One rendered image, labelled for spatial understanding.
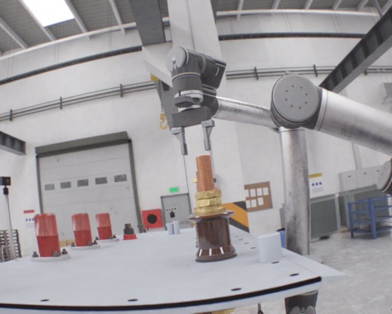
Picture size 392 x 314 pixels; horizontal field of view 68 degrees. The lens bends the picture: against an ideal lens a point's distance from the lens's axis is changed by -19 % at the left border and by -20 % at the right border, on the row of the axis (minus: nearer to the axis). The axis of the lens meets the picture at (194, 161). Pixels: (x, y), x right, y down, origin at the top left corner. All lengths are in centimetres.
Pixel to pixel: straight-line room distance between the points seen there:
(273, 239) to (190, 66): 86
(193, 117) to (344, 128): 55
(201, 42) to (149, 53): 105
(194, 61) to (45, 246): 84
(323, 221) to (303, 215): 849
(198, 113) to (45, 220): 66
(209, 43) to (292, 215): 582
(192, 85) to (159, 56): 566
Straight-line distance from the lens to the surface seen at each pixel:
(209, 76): 140
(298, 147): 124
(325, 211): 974
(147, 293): 46
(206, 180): 68
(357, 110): 106
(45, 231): 95
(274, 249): 57
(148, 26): 637
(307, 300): 119
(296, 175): 124
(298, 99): 100
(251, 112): 169
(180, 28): 704
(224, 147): 620
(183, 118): 126
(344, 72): 1157
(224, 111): 153
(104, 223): 157
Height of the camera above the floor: 147
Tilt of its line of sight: 8 degrees up
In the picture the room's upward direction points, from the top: 8 degrees counter-clockwise
